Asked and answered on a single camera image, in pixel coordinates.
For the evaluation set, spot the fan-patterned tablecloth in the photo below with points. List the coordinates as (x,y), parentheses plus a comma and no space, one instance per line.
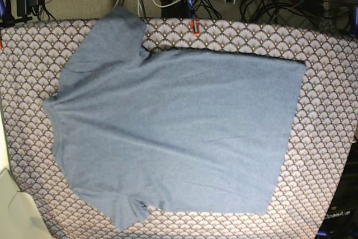
(319,143)

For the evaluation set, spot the black OpenArm base stand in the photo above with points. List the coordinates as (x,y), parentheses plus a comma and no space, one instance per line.
(341,218)

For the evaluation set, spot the black box under table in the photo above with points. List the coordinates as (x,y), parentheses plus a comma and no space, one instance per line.
(178,10)

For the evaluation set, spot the blue T-shirt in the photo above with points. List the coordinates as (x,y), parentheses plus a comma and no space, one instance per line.
(182,130)

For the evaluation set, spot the red table clamp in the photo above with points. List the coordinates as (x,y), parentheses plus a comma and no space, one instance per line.
(195,27)

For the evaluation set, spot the beige plastic bin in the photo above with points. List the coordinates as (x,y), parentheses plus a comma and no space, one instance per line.
(20,217)

